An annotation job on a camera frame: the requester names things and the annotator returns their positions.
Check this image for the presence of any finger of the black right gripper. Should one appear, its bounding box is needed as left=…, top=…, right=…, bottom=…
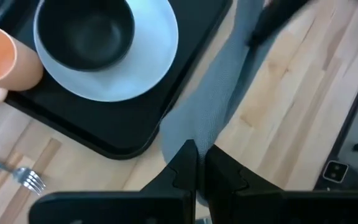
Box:
left=246, top=0, right=310, bottom=48

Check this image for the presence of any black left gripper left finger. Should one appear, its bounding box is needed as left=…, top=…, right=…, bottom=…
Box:
left=29, top=139, right=198, bottom=224

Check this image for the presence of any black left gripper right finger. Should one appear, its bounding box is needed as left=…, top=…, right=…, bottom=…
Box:
left=203, top=144, right=358, bottom=224

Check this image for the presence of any teal handled metal fork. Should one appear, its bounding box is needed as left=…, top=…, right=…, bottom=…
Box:
left=0, top=152, right=47, bottom=196

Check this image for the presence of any grey cloth napkin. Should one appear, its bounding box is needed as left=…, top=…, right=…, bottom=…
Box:
left=159, top=0, right=281, bottom=208

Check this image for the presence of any white round plate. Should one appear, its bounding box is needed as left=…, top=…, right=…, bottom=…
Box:
left=33, top=0, right=179, bottom=103

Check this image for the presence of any black round bowl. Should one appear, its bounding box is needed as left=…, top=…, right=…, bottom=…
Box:
left=37, top=0, right=135, bottom=72

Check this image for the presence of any black plastic serving tray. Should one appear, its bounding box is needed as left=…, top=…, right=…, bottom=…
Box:
left=0, top=0, right=233, bottom=160

